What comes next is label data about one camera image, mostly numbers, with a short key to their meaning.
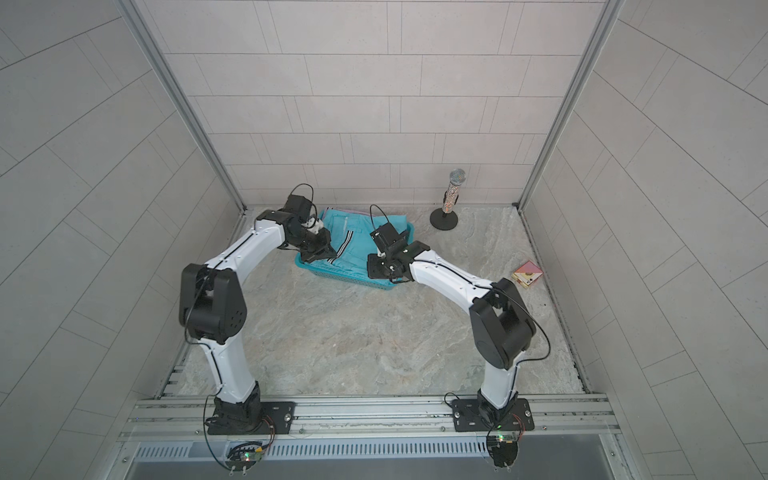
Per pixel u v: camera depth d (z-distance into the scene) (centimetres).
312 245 78
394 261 64
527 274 96
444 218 111
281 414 71
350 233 94
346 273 85
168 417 72
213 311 49
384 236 66
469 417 71
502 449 68
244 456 65
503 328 46
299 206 74
